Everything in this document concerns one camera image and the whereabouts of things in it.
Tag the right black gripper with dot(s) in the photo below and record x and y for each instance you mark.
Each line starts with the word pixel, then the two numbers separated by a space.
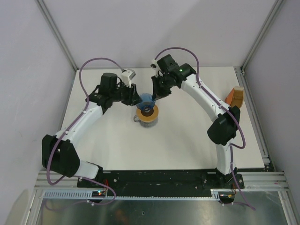
pixel 158 93

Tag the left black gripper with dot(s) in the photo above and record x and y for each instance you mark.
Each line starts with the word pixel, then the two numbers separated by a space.
pixel 133 98

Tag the blue ribbed dripper cone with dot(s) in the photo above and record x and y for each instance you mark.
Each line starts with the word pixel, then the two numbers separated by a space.
pixel 147 102

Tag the clear glass pitcher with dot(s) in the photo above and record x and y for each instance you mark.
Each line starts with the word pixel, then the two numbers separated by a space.
pixel 145 124

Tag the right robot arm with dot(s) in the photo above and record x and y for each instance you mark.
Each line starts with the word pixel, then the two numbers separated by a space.
pixel 225 119

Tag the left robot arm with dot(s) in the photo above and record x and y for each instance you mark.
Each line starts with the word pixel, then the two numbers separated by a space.
pixel 59 150

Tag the orange filter holder stack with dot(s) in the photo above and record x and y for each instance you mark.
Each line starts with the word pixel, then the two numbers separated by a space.
pixel 235 97

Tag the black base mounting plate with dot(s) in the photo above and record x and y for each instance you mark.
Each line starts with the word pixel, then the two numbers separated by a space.
pixel 169 182

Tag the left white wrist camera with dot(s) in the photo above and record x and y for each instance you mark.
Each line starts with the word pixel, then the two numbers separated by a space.
pixel 127 76

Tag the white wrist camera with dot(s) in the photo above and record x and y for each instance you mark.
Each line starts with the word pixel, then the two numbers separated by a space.
pixel 154 64
pixel 127 76

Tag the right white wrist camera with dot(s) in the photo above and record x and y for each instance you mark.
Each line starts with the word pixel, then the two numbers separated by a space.
pixel 154 64

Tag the grey slotted cable duct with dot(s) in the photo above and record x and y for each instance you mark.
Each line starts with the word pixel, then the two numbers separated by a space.
pixel 96 195

